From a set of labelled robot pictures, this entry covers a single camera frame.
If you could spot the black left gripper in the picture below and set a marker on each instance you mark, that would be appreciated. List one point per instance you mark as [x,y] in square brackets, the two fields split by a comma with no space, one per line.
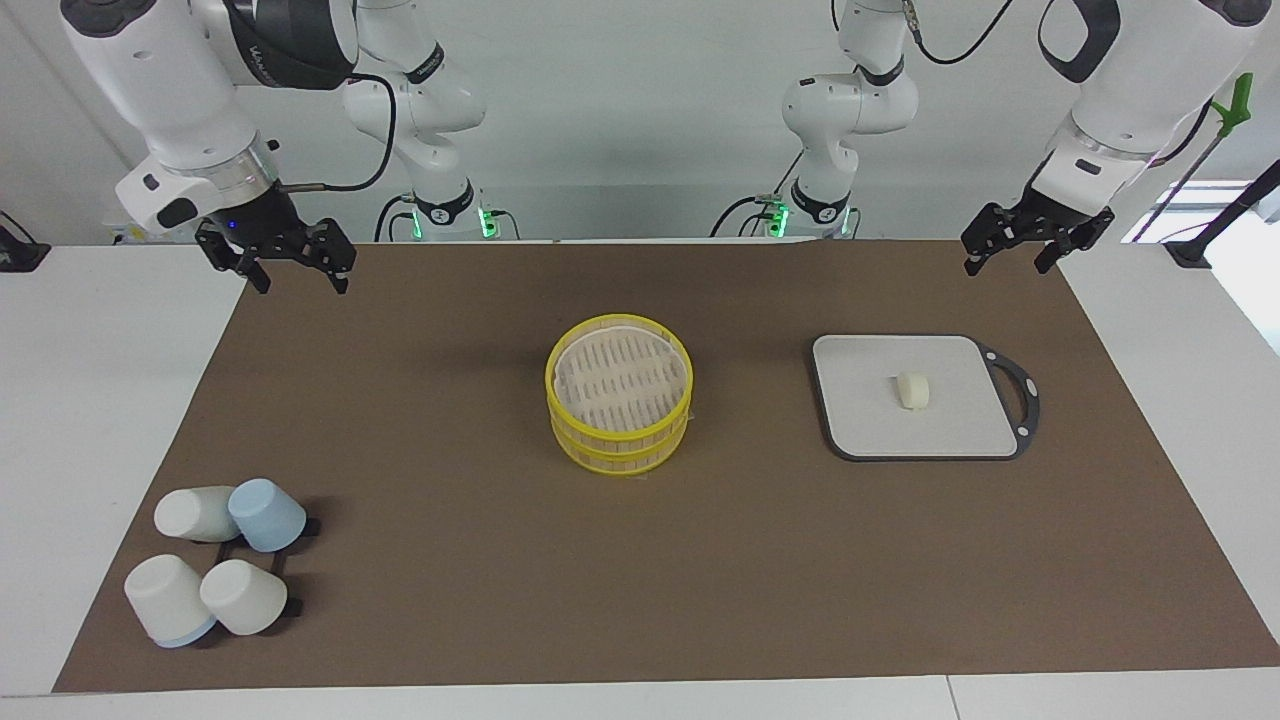
[1052,215]

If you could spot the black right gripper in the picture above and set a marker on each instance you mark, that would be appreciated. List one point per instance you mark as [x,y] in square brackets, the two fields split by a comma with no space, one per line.
[265,228]

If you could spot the thin grey rod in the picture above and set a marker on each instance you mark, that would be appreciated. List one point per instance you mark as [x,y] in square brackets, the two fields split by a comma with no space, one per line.
[1185,180]

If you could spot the white cup lying sideways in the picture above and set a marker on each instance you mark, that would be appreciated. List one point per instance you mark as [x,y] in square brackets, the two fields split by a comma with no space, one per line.
[190,513]

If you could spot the black table clamp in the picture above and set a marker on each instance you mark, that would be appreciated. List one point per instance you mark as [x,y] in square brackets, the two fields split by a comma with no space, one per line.
[20,255]

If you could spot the yellow bamboo steamer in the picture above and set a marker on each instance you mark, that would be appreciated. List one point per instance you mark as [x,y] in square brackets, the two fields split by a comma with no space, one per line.
[620,440]

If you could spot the black camera stand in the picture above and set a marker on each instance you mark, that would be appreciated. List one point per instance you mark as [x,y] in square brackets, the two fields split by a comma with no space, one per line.
[1190,252]

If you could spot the white box with labels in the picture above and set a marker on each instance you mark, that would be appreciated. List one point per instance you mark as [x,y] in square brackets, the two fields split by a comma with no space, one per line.
[118,237]

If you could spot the brown table mat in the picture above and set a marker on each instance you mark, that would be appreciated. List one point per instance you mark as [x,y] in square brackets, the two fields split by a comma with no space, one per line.
[500,560]

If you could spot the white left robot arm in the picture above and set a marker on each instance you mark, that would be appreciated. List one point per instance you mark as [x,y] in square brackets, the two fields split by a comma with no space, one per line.
[1140,90]

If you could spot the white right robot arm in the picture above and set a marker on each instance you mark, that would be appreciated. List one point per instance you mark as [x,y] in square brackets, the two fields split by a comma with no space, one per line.
[170,90]

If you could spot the grey cutting board black rim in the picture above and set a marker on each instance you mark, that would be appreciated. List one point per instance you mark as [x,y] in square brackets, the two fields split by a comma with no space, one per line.
[900,430]

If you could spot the white cup with blue rim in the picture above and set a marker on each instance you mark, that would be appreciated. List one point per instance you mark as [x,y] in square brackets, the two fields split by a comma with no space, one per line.
[165,598]

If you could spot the green clamp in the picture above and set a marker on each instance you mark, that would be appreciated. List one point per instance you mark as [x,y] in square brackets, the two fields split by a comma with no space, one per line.
[1238,100]

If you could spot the light blue cup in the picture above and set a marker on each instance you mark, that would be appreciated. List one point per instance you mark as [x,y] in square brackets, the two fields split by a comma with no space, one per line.
[268,515]

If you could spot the plain white cup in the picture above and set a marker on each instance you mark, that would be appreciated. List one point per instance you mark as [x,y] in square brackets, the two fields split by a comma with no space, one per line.
[243,597]

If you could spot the cream steamed bun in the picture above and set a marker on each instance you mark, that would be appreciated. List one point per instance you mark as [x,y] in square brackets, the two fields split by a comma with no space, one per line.
[912,390]

